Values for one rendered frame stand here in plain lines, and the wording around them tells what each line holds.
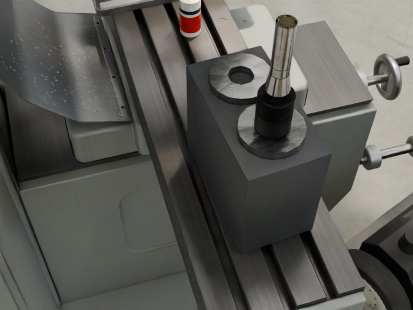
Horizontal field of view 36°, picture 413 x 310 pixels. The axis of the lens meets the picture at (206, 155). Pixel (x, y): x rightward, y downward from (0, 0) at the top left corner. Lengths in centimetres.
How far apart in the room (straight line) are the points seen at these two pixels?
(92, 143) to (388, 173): 128
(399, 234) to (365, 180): 85
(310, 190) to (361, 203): 131
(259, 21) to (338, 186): 48
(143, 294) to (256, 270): 84
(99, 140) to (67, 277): 49
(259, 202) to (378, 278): 56
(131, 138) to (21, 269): 40
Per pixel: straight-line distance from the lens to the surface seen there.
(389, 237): 140
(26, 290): 154
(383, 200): 222
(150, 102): 113
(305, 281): 94
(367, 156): 161
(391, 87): 164
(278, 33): 71
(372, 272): 136
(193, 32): 124
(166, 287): 175
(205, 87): 89
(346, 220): 214
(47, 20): 137
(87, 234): 150
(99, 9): 130
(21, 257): 144
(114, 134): 125
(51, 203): 137
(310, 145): 84
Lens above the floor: 177
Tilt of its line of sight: 52 degrees down
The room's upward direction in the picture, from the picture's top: 1 degrees clockwise
